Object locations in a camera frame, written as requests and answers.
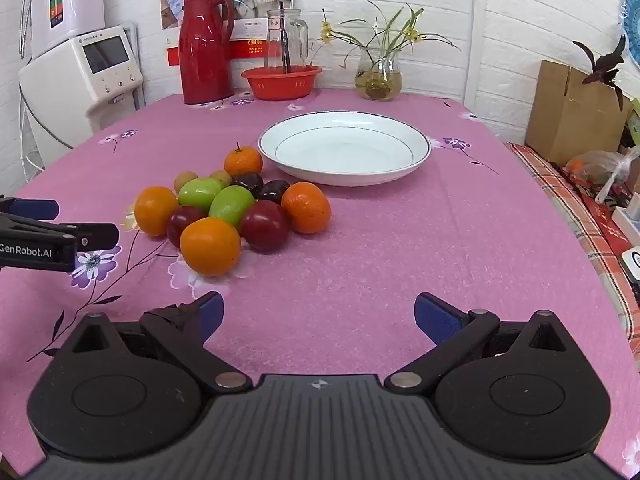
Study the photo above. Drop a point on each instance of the glass pitcher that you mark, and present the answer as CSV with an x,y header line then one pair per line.
x,y
295,35

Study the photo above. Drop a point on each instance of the clear plastic bag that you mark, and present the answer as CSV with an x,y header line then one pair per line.
x,y
597,170

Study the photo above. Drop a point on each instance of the white plate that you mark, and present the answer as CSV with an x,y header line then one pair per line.
x,y
345,150

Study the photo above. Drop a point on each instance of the green box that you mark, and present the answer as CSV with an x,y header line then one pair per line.
x,y
634,127

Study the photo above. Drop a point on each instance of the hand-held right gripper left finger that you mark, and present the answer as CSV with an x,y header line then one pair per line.
x,y
212,312

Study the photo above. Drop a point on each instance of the white appliance with screen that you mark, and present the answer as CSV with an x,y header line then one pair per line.
x,y
75,95

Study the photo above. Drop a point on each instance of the orchid plant with yellow flowers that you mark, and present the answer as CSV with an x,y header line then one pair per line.
x,y
385,35

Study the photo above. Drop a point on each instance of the large blue patterned wall disc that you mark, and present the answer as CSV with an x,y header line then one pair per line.
x,y
631,25

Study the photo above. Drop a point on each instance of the red plastic basin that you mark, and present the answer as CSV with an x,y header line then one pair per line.
x,y
282,84

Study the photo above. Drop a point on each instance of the purple leaf plant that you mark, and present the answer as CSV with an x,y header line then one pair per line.
x,y
607,67

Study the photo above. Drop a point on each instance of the red plum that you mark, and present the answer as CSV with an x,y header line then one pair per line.
x,y
182,222
265,225

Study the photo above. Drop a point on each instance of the glass vase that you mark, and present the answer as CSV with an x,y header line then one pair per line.
x,y
379,80

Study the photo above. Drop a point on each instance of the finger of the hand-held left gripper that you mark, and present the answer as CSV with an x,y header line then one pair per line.
x,y
35,209
97,236

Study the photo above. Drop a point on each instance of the red thermos jug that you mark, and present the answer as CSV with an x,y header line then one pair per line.
x,y
205,50

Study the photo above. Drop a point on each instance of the red plaid cloth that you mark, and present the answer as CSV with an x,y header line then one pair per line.
x,y
575,215

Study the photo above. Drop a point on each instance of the pink floral tablecloth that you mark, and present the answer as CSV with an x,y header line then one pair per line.
x,y
375,260

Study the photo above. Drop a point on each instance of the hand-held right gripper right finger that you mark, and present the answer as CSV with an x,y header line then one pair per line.
x,y
440,317

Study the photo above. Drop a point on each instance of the small tan round fruit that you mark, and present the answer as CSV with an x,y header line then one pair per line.
x,y
185,180
221,177

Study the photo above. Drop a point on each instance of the white device with round dial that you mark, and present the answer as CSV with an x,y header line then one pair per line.
x,y
632,262

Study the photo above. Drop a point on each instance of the white water purifier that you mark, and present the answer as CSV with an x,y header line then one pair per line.
x,y
70,5

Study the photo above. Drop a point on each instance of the green jujube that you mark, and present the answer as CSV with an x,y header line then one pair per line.
x,y
199,192
232,206

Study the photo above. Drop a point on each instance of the dark purple plum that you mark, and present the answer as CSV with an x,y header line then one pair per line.
x,y
272,191
248,182

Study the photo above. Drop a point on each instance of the cardboard box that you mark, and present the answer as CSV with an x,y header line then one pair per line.
x,y
565,115

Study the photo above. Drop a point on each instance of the orange with stem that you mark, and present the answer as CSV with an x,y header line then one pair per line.
x,y
243,161

